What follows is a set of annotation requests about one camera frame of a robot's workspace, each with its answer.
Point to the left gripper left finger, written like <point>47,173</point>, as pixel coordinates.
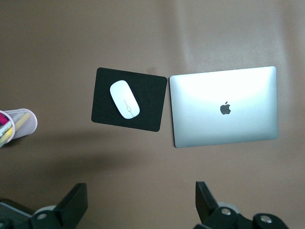
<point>69,207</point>

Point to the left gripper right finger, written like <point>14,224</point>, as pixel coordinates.
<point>209,207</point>

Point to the silver laptop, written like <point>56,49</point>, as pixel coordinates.
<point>224,107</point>

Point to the pink marker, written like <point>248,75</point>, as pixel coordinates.
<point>3,119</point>

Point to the black mesh desk tray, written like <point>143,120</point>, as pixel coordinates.
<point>12,212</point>

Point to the pink mesh pen cup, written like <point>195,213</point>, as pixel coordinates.
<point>31,121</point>

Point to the yellow highlighter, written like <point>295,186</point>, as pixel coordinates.
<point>7,133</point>

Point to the black mouse pad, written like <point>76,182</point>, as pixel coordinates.
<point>152,105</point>

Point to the white computer mouse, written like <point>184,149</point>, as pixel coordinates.
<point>125,99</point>

